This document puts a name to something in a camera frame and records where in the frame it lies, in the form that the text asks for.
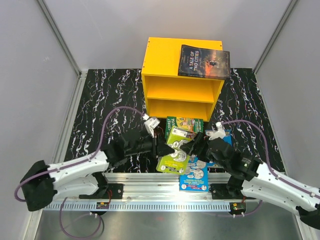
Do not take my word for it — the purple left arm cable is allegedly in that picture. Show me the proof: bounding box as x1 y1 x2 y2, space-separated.
13 106 148 238

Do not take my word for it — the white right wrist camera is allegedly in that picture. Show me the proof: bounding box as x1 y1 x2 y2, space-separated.
207 122 226 140

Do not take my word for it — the perforated cable duct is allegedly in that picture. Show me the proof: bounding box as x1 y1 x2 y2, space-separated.
44 201 244 212

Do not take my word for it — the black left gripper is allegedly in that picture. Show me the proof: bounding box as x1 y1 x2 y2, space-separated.
125 128 175 157

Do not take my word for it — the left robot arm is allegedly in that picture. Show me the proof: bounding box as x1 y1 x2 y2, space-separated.
19 131 174 212

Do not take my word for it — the aluminium front rail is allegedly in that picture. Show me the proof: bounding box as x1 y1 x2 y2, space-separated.
49 172 261 201

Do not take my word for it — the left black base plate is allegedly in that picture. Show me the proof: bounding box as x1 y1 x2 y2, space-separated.
78 183 124 200

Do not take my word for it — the yellow wooden shelf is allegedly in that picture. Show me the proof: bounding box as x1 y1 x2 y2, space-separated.
141 37 224 122

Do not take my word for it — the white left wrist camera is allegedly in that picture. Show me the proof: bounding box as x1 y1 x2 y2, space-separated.
142 113 160 138

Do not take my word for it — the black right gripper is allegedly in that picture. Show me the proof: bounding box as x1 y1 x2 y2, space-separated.
180 131 229 170

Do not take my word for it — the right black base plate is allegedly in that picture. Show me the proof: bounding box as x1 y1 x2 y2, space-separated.
209 183 244 200

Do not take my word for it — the dark Tale of Two Cities book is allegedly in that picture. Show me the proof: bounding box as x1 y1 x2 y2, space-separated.
177 44 231 80

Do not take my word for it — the green 104-Storey Treehouse book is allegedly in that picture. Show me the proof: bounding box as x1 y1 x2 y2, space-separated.
164 116 204 139

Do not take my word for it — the blue 130-Storey Treehouse book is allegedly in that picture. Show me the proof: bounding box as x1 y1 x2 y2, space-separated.
204 130 233 146

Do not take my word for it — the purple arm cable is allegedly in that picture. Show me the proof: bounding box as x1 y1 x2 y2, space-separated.
13 106 148 238
219 119 320 218

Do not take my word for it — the lime green 65-Storey Treehouse book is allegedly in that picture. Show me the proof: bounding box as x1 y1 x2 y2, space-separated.
156 126 196 175

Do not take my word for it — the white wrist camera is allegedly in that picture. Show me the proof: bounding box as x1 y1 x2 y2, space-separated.
207 122 226 140
142 113 160 138

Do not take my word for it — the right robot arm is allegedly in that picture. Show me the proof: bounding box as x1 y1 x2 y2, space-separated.
180 132 320 229

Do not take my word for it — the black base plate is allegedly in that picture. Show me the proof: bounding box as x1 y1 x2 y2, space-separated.
209 183 244 200
78 183 124 200

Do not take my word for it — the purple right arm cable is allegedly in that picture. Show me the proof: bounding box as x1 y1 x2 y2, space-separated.
219 119 320 218

